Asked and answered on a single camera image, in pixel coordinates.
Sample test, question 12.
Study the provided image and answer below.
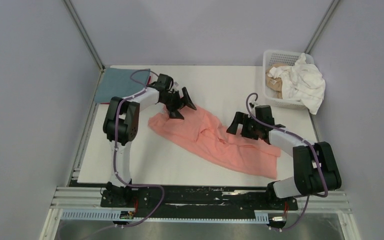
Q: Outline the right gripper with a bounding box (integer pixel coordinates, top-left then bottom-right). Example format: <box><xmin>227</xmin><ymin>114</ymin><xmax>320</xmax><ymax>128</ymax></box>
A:
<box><xmin>226</xmin><ymin>112</ymin><xmax>261</xmax><ymax>141</ymax></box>

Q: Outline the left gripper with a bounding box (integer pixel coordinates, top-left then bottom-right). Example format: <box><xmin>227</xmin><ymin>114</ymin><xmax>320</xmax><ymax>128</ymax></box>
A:
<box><xmin>160</xmin><ymin>88</ymin><xmax>196</xmax><ymax>121</ymax></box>

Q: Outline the salmon pink t-shirt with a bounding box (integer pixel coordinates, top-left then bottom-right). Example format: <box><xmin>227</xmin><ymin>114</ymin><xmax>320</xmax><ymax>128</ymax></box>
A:
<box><xmin>148</xmin><ymin>107</ymin><xmax>281</xmax><ymax>180</ymax></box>

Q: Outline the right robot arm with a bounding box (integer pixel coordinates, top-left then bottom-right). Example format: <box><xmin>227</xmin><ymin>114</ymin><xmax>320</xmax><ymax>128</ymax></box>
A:
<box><xmin>226</xmin><ymin>105</ymin><xmax>342</xmax><ymax>209</ymax></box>

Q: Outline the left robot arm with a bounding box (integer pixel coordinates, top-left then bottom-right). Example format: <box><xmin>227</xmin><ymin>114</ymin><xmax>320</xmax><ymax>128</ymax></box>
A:
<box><xmin>103</xmin><ymin>74</ymin><xmax>197</xmax><ymax>207</ymax></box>

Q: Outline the beige crumpled t-shirt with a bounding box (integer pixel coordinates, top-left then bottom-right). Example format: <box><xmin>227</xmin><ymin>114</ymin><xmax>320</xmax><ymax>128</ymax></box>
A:
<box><xmin>265</xmin><ymin>63</ymin><xmax>291</xmax><ymax>99</ymax></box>

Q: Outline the white plastic laundry basket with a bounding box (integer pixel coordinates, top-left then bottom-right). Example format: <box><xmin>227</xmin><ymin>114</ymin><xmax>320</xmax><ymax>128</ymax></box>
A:
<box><xmin>262</xmin><ymin>49</ymin><xmax>315</xmax><ymax>110</ymax></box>

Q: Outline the folded grey-blue t-shirt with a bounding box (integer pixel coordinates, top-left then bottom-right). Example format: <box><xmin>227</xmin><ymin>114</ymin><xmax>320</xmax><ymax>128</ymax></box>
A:
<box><xmin>94</xmin><ymin>67</ymin><xmax>150</xmax><ymax>104</ymax></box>

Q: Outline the white crumpled t-shirt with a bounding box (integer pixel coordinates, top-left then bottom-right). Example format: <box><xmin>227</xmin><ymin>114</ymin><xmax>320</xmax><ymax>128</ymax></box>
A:
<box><xmin>266</xmin><ymin>52</ymin><xmax>326</xmax><ymax>116</ymax></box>

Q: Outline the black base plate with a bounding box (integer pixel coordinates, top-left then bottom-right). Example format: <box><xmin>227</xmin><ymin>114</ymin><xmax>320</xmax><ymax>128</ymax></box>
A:
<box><xmin>69</xmin><ymin>178</ymin><xmax>299</xmax><ymax>221</ymax></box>

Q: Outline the aluminium frame rail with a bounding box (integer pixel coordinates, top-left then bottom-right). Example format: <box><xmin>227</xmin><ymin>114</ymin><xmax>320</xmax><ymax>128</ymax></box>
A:
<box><xmin>50</xmin><ymin>187</ymin><xmax>102</xmax><ymax>209</ymax></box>

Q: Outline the white slotted cable duct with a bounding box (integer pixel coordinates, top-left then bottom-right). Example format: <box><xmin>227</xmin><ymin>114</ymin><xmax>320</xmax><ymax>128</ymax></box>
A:
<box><xmin>61</xmin><ymin>209</ymin><xmax>270</xmax><ymax>224</ymax></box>

